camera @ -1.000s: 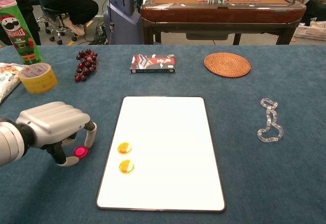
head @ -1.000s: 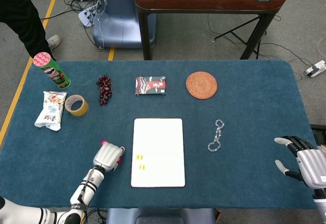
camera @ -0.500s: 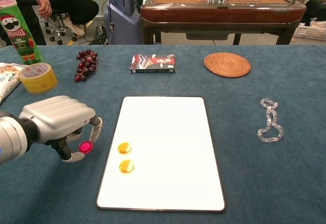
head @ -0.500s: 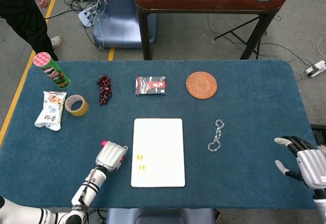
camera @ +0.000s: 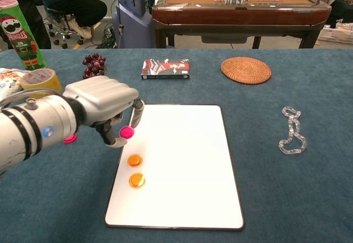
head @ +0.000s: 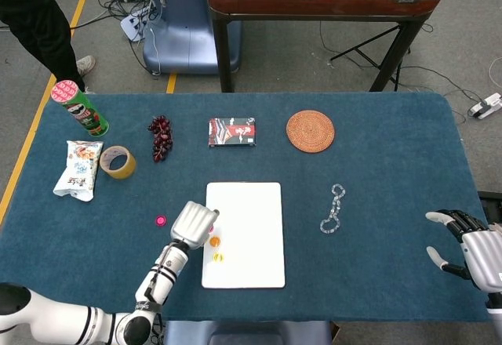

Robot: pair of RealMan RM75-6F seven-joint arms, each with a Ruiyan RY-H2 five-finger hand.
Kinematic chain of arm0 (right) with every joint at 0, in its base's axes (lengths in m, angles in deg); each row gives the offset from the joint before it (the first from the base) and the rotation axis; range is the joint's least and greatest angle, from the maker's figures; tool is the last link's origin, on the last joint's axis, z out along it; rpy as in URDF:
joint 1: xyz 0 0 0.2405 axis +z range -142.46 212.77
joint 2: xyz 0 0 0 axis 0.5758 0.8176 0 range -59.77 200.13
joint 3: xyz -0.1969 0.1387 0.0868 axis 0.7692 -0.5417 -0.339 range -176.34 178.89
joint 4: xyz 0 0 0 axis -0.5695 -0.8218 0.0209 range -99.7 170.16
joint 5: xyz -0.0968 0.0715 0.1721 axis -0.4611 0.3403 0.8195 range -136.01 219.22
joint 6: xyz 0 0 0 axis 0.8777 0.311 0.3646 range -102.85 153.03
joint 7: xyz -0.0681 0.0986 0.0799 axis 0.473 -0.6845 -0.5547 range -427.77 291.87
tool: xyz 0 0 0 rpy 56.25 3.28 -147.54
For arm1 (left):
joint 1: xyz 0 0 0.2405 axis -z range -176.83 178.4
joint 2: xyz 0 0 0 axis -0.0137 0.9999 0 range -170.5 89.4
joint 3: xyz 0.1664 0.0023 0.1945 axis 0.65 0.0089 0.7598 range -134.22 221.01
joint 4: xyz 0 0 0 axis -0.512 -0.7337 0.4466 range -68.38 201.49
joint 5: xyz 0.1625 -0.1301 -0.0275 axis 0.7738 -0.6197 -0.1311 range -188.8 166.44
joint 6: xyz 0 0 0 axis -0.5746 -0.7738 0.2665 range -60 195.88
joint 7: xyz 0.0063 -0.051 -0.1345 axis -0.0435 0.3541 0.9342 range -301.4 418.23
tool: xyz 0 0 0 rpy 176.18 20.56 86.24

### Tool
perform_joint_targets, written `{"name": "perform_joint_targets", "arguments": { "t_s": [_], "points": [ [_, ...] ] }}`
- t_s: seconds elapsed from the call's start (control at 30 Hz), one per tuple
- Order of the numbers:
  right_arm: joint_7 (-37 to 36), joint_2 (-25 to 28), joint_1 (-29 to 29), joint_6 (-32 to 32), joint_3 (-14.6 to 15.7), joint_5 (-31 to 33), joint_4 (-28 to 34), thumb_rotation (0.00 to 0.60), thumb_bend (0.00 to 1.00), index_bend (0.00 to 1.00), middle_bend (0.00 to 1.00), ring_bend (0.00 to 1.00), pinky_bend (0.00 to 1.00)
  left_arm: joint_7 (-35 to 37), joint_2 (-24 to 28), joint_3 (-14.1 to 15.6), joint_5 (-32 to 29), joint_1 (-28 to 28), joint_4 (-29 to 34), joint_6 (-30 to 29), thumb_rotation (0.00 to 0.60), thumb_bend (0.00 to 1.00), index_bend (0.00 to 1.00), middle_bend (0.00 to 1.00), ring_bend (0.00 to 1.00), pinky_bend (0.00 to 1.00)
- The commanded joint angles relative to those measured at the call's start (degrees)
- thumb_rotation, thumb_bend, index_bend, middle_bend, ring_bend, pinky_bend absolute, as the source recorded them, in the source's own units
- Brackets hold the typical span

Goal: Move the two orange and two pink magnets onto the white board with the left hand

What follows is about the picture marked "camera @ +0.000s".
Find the round woven rattan coaster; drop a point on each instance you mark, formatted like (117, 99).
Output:
(246, 70)

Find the yellow packing tape roll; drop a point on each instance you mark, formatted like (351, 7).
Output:
(52, 84)

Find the pink button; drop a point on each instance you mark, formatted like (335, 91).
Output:
(69, 139)
(126, 132)

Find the white magnetic board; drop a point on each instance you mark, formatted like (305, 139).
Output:
(182, 168)

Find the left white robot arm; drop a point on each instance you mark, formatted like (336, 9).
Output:
(33, 127)

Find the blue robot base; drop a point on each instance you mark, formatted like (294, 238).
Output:
(132, 19)

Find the dark red grape bunch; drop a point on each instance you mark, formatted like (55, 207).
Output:
(93, 63)

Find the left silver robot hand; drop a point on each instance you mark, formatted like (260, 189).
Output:
(102, 96)

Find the white snack bag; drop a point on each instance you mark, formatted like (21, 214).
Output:
(8, 83)

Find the black wheeled office chair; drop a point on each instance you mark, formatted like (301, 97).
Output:
(59, 30)

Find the brown mahjong table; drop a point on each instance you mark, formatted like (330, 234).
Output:
(237, 13)

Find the standing person in black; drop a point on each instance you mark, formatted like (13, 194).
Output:
(36, 25)

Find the green Pringles can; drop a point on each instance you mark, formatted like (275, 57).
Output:
(20, 36)

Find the red black card box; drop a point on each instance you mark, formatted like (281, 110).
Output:
(165, 67)

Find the orange button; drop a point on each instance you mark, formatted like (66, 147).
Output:
(135, 160)
(137, 180)

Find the white plastic basket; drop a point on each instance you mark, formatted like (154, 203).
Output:
(335, 36)

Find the seated person in black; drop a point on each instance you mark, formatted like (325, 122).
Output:
(80, 8)

